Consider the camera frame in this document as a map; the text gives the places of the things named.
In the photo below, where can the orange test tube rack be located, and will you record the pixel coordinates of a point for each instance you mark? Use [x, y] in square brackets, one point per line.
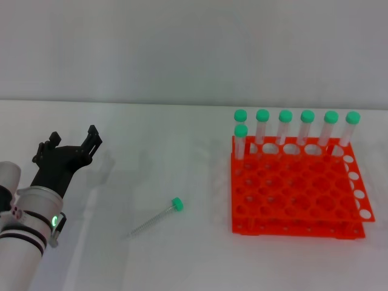
[288, 194]

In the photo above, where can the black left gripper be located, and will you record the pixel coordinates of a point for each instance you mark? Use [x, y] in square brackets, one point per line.
[57, 163]

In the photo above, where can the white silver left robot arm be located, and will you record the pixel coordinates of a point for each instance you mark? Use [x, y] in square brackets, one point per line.
[21, 257]

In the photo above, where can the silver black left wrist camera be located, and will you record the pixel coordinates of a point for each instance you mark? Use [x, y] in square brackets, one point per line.
[9, 175]

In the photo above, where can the clear test tube green cap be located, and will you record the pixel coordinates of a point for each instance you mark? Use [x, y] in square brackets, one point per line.
[262, 115]
[285, 116]
[307, 116]
[240, 115]
[331, 117]
[353, 117]
[241, 130]

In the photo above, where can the test tube with printed scale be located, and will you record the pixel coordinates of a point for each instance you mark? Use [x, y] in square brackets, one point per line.
[177, 203]

